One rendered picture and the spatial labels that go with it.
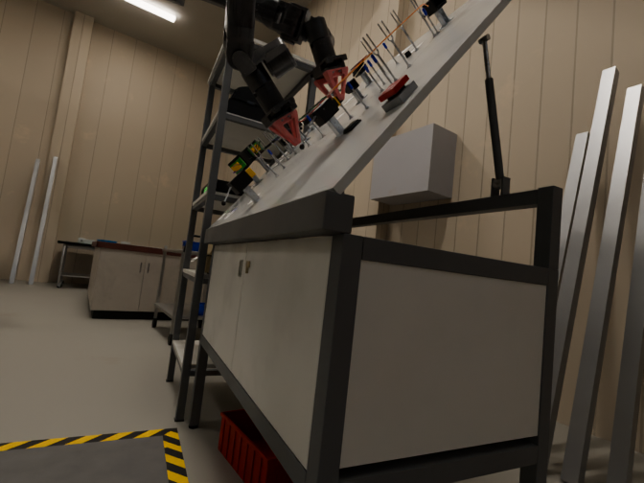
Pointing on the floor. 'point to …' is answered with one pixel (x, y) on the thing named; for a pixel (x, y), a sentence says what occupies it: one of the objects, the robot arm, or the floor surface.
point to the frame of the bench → (333, 348)
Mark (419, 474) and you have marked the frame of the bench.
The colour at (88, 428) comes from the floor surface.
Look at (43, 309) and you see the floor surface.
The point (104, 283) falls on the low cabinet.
